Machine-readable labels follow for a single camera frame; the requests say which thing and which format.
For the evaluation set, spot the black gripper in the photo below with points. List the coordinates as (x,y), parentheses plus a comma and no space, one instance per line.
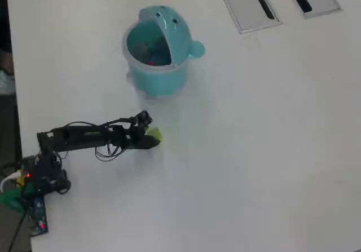
(127,136)

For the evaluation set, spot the green lego block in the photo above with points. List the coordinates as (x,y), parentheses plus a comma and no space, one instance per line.
(155,134)

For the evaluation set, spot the red lego block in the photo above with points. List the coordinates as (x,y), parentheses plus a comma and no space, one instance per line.
(150,63)

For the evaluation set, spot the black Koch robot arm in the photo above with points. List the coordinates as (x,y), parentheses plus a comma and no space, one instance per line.
(73,140)

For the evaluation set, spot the teal whale-shaped bin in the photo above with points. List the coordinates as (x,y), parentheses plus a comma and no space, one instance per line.
(158,77)

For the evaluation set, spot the grey paper scrap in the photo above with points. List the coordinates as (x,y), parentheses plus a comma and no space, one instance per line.
(141,48)

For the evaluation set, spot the yellow connector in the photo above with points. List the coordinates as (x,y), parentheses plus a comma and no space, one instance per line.
(21,181)

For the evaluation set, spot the blue circuit board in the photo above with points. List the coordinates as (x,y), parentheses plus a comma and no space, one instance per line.
(38,215)

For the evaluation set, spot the green table clamp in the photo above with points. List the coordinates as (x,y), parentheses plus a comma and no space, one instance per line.
(11,199)

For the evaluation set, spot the white sneaker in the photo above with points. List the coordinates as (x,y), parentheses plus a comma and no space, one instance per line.
(5,83)

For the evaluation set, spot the person's bare ankle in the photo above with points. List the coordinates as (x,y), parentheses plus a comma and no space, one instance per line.
(5,60)

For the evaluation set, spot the black wrist camera board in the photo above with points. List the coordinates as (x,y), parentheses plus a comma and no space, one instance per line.
(143,118)

